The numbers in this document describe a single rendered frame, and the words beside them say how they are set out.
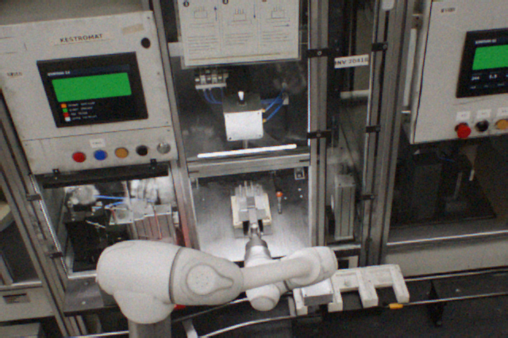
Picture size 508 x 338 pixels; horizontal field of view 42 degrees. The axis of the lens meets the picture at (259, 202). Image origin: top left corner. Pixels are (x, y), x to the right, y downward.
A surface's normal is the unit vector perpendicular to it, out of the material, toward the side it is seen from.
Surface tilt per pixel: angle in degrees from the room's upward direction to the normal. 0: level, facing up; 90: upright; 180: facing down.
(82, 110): 90
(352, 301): 0
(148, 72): 90
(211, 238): 0
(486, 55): 90
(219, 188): 0
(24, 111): 90
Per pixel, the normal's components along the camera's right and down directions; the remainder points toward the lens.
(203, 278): -0.04, -0.10
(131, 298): -0.28, 0.49
